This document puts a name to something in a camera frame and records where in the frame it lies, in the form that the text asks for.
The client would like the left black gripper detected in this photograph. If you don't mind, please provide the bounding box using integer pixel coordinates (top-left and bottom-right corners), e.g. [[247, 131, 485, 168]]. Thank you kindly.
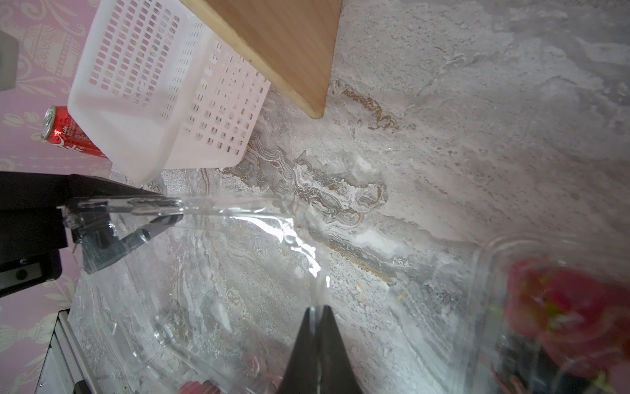
[[1, 172, 182, 297]]

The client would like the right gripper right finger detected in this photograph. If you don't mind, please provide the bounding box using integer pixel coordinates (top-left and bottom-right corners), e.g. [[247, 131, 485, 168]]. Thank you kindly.
[[317, 305, 364, 394]]

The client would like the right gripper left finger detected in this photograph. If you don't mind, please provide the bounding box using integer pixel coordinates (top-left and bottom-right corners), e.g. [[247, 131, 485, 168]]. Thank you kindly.
[[277, 307, 320, 394]]

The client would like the pink red grape bunch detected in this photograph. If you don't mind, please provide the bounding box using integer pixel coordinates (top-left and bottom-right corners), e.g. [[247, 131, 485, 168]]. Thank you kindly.
[[178, 354, 283, 394]]

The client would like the clear plastic container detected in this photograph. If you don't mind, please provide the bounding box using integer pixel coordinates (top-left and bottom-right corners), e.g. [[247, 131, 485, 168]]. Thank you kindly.
[[64, 195, 328, 393], [461, 232, 629, 393]]

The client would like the light red grape bunch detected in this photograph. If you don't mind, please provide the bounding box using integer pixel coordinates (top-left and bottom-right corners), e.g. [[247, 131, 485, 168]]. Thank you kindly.
[[504, 259, 629, 379]]

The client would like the red soda can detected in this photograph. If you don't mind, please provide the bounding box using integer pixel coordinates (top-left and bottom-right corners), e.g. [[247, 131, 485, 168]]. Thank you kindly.
[[41, 106, 106, 158]]

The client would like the white plastic basket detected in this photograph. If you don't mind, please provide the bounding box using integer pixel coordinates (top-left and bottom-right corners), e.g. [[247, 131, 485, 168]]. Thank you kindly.
[[67, 0, 270, 183]]

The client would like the wooden two-tier shelf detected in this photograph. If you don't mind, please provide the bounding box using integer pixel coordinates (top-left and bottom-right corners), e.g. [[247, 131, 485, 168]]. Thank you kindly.
[[183, 0, 342, 119]]

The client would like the aluminium rail frame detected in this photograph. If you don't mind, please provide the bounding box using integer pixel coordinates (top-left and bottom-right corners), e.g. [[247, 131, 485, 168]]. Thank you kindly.
[[35, 310, 102, 394]]

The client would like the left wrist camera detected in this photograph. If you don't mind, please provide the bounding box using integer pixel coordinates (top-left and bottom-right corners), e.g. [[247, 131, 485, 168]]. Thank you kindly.
[[0, 31, 19, 92]]

